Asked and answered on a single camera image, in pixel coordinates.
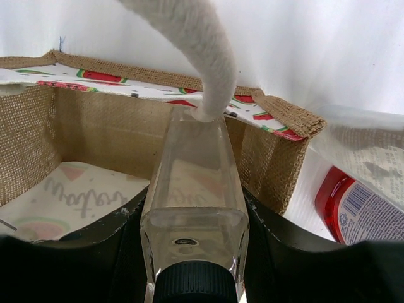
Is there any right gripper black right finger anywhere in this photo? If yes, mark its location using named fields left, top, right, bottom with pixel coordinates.
left=243, top=189, right=403, bottom=302

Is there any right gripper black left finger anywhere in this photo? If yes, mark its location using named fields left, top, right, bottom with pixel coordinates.
left=1, top=189, right=147, bottom=302

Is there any red bottle with red cap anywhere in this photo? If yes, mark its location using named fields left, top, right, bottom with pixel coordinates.
left=314, top=166, right=403, bottom=246

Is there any clear square bottle black cap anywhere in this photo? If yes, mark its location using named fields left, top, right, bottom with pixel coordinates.
left=140, top=106, right=249, bottom=302

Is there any burlap watermelon canvas bag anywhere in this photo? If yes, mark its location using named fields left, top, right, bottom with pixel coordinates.
left=0, top=0, right=328, bottom=244

